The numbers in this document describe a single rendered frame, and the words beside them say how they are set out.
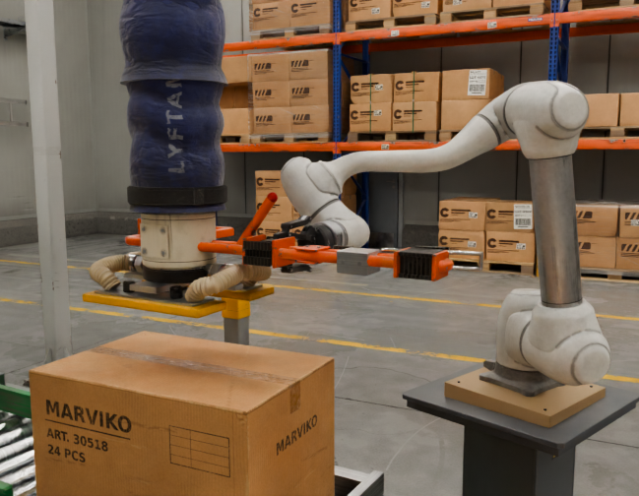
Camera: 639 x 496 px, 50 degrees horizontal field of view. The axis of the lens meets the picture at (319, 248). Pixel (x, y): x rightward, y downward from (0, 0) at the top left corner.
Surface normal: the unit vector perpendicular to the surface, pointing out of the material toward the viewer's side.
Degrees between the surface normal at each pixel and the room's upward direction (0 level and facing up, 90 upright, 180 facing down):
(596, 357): 98
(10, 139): 90
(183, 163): 80
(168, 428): 90
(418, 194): 90
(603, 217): 89
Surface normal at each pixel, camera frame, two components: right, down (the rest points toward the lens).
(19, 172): 0.90, 0.06
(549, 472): 0.69, 0.10
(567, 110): 0.22, 0.05
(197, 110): 0.58, -0.26
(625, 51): -0.44, 0.12
